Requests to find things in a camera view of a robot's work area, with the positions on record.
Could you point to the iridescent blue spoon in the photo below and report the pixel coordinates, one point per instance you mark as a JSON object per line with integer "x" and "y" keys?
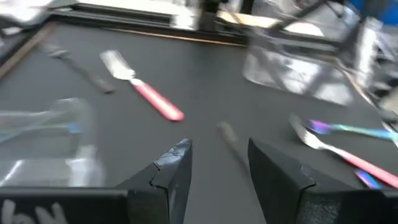
{"x": 351, "y": 130}

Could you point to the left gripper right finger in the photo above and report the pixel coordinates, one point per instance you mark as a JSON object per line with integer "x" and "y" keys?
{"x": 311, "y": 205}

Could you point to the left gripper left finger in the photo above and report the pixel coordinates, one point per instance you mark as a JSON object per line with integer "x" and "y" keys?
{"x": 93, "y": 208}

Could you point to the blue storage crate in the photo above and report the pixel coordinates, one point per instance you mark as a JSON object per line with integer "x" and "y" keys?
{"x": 379, "y": 9}

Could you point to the dark silver fork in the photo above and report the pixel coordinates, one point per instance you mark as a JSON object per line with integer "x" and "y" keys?
{"x": 230, "y": 138}
{"x": 90, "y": 79}

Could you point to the clear plastic bin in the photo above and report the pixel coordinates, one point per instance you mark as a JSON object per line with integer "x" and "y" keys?
{"x": 295, "y": 77}
{"x": 84, "y": 168}

